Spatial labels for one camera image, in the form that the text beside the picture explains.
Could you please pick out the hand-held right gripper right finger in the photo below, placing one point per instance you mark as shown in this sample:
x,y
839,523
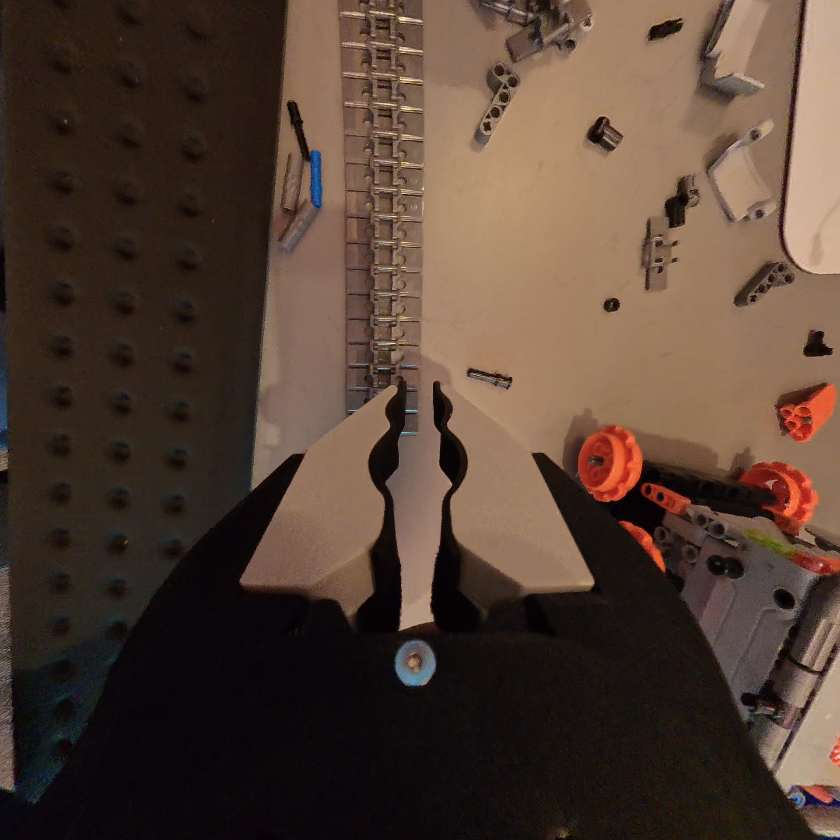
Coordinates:
x,y
518,525

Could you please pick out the light grey curved block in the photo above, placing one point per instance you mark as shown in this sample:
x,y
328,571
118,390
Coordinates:
x,y
735,52

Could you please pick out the black grey cross connector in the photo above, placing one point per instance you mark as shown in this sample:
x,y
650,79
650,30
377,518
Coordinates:
x,y
679,203

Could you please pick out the black small clip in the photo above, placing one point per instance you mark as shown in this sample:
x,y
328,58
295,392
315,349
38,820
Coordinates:
x,y
816,344

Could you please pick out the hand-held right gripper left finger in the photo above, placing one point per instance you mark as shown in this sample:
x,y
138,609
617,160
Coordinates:
x,y
315,525

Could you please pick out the grey connector block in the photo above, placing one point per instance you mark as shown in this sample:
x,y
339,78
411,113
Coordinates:
x,y
531,43
574,16

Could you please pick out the white lamp base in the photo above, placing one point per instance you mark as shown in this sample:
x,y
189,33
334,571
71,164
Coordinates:
x,y
817,131

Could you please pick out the grey orange toy block vehicle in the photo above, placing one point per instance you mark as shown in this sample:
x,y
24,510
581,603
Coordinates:
x,y
741,590

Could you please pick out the light grey curved panel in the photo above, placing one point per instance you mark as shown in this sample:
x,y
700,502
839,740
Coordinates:
x,y
741,177

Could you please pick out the black perforated panel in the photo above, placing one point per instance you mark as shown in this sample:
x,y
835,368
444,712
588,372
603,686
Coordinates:
x,y
131,328

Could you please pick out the blue pin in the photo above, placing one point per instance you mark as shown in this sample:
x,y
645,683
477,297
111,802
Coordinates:
x,y
316,178

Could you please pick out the black long pin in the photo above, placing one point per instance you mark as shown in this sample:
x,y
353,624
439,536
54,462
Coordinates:
x,y
298,130

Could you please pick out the orange wedge block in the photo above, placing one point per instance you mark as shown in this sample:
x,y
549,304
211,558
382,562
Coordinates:
x,y
810,410

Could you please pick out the black short connector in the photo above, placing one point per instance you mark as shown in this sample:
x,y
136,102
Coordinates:
x,y
604,134

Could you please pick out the grey tube connector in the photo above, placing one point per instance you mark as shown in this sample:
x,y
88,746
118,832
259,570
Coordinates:
x,y
292,184
298,226

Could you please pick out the dark grey angled beam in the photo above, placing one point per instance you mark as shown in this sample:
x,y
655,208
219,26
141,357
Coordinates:
x,y
764,283

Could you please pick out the single grey track link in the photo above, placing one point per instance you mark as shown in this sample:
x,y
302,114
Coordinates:
x,y
658,253
505,8

